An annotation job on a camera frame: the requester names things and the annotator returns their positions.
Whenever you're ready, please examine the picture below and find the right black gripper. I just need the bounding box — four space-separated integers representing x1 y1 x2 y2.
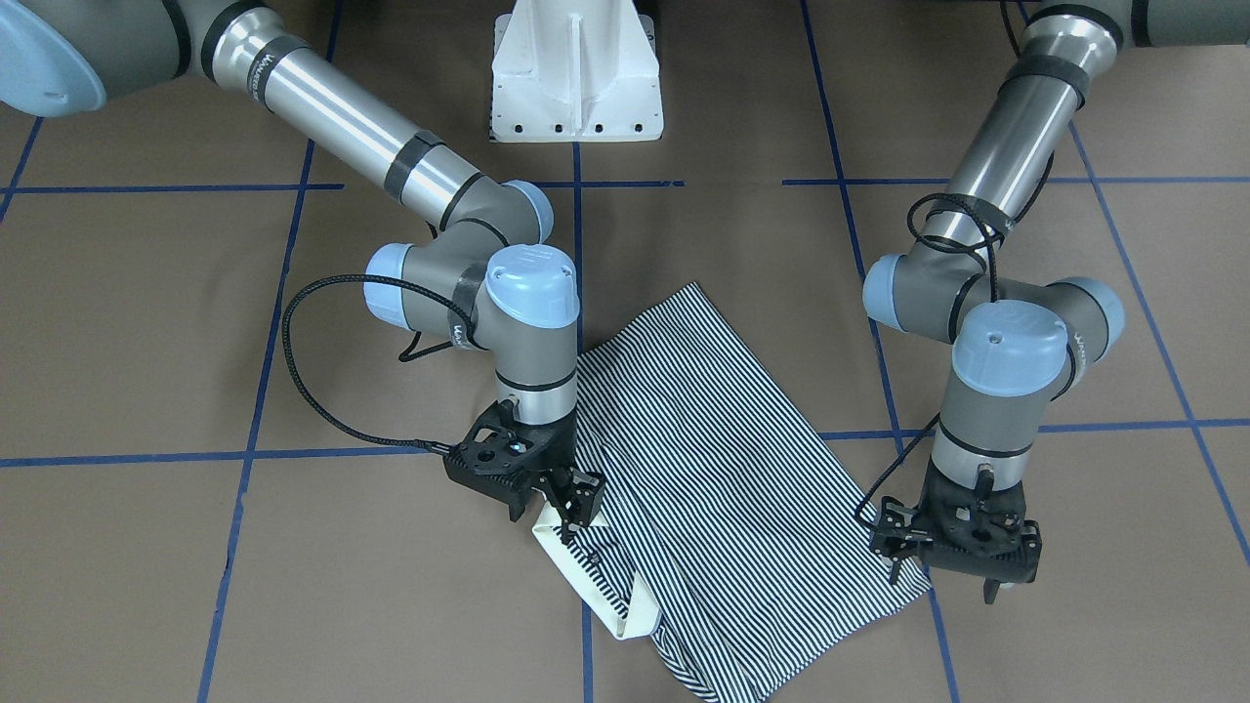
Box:
443 405 606 545

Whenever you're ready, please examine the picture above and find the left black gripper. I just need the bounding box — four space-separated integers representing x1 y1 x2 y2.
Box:
869 472 1043 605

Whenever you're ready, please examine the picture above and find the navy white striped polo shirt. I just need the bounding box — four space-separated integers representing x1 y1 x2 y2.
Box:
533 283 930 702

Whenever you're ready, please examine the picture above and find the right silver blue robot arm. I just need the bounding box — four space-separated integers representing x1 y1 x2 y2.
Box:
1 1 605 543

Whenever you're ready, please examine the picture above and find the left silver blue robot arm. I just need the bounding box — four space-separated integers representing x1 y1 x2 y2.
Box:
861 1 1248 603

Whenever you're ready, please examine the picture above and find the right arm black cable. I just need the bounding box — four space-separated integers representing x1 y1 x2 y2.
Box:
281 273 489 458

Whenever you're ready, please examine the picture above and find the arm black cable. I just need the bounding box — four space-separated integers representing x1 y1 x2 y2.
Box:
281 273 489 458
854 190 1056 528

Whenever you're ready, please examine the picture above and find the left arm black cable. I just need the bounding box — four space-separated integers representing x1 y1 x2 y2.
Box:
854 190 1056 528

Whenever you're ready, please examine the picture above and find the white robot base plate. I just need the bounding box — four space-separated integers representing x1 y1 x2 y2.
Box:
488 1 665 144

